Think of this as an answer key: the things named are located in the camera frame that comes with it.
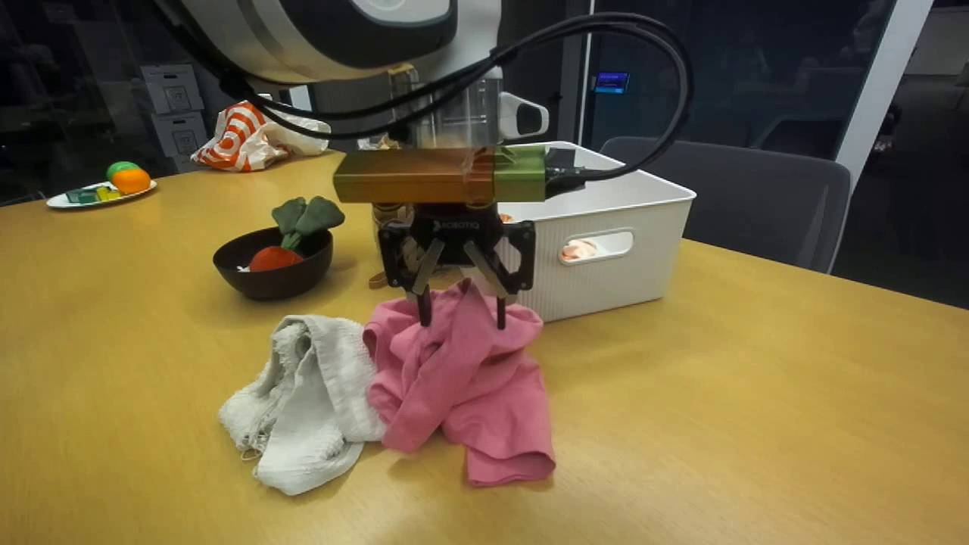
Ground blue lit screen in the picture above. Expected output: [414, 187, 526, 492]
[586, 68, 631, 98]

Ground red plush radish green leaves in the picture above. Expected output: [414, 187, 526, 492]
[244, 194, 349, 274]

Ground grey chair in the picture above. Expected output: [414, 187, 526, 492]
[599, 132, 858, 274]

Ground clear jar of tan bands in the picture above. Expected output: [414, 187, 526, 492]
[417, 71, 505, 153]

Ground white plastic bin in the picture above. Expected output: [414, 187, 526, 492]
[494, 138, 699, 323]

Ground beige shirt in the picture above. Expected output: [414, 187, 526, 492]
[215, 312, 388, 500]

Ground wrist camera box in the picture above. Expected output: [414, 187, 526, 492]
[330, 143, 586, 209]

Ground white partition post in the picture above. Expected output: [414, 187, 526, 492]
[833, 0, 934, 191]

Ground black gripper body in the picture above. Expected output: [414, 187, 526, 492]
[372, 198, 538, 296]

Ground orange and white plastic bag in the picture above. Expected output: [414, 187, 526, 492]
[188, 96, 337, 174]

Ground orange toy fruit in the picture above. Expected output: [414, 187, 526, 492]
[110, 164, 157, 197]

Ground black bowl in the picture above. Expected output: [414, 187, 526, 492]
[210, 225, 337, 302]

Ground pink shirt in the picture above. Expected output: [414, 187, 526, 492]
[359, 279, 559, 489]

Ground white plate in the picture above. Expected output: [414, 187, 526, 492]
[43, 179, 159, 212]

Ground grey storage drawers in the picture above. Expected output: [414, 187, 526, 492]
[135, 60, 213, 159]

